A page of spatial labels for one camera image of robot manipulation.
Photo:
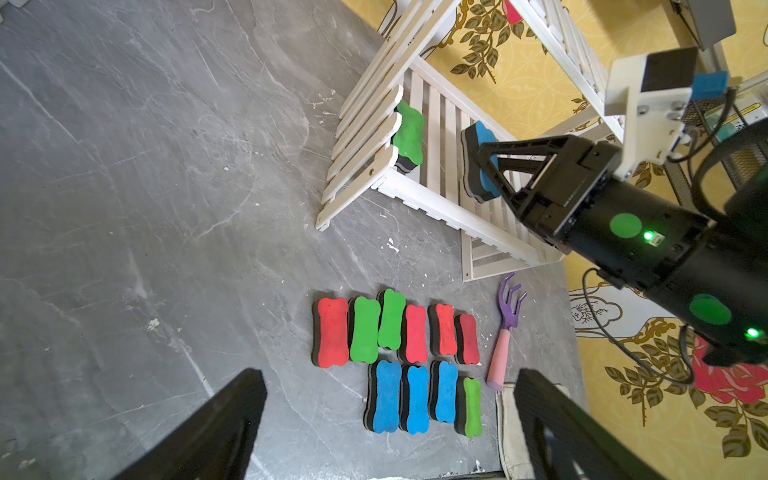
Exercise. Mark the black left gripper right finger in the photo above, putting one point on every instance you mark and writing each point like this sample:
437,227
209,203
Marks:
564,442

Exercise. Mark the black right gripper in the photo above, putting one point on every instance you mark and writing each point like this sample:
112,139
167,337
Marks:
563,171

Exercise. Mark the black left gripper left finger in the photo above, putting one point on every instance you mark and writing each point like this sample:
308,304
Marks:
216,442

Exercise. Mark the blue eraser bottom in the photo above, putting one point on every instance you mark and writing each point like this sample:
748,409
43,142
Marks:
443,387
478,185
382,414
415,417

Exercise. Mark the green eraser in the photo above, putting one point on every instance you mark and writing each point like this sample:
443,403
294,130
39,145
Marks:
393,305
469,407
409,138
365,325

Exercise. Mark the green eraser top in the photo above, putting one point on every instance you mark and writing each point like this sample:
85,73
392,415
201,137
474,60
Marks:
393,305
365,325

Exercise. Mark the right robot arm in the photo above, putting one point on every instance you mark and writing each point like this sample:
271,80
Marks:
710,273

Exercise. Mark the white slatted wooden shelf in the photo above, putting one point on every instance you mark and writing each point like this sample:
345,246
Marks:
364,155

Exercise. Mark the white gardening glove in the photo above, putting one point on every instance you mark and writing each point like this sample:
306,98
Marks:
513,452

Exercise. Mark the purple garden fork pink handle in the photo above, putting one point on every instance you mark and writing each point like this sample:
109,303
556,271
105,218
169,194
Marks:
509,300

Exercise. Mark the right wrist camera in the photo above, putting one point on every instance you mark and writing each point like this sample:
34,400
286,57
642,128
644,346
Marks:
651,93

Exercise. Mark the black wire wall basket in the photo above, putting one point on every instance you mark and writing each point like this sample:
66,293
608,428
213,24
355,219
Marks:
749,195

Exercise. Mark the grey wall tray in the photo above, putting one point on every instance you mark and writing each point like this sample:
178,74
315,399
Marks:
700,23

